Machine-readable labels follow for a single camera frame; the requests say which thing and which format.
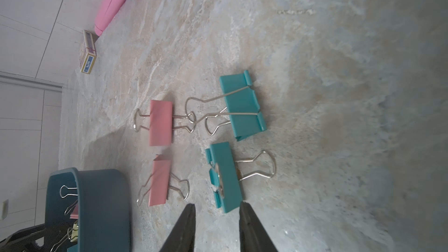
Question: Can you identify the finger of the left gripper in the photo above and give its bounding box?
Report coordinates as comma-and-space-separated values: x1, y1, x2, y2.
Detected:
1, 222, 73, 252

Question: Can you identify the small card box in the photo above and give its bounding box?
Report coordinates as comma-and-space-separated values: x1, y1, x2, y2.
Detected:
79, 30, 97, 74

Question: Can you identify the teal plastic storage box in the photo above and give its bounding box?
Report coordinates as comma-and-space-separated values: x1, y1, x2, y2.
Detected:
44, 168, 131, 252

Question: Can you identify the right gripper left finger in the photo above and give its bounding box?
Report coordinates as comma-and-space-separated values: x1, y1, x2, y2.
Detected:
160, 204, 196, 252

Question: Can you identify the teal binder clip small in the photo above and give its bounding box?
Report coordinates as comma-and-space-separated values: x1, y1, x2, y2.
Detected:
205, 142, 277, 213

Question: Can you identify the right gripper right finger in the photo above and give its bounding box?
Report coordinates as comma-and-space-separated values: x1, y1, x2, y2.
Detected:
239, 201, 278, 252

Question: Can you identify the yellow binder clip middle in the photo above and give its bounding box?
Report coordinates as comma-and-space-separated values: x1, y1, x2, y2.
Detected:
50, 222, 79, 252

